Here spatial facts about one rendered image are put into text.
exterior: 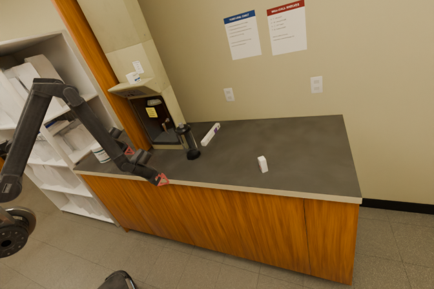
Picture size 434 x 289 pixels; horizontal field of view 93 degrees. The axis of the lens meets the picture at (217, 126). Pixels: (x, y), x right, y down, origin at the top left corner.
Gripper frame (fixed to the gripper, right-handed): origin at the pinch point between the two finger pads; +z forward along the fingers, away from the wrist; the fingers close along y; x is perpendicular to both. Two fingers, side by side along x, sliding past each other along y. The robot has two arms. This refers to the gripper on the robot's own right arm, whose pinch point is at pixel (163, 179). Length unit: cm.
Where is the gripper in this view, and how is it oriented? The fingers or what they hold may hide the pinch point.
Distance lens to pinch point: 120.2
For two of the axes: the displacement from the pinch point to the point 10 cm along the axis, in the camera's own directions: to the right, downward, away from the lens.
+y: -6.8, -1.4, 7.2
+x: -4.3, 8.7, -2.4
